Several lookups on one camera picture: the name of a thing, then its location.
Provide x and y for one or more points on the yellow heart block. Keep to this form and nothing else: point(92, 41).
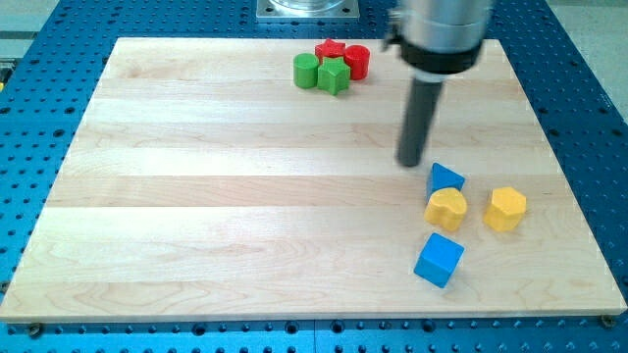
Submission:
point(446, 208)

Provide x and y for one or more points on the yellow hexagon block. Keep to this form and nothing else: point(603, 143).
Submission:
point(505, 209)

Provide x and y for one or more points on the blue cube block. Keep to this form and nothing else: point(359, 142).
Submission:
point(438, 260)

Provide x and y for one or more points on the red star block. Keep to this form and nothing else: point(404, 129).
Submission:
point(329, 48)

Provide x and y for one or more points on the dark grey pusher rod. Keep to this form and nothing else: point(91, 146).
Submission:
point(421, 106)

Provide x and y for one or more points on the blue perforated metal table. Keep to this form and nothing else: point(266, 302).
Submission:
point(51, 85)

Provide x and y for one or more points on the green cylinder block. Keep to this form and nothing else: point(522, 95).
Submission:
point(305, 70)

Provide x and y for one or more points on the blue triangle block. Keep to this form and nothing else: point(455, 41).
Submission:
point(441, 177)

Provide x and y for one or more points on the green star block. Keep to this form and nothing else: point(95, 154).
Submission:
point(333, 75)

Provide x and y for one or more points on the light wooden board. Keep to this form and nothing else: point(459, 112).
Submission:
point(202, 185)

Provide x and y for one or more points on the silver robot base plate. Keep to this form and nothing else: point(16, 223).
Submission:
point(307, 9)

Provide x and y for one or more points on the red cylinder block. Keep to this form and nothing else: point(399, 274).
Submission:
point(357, 57)

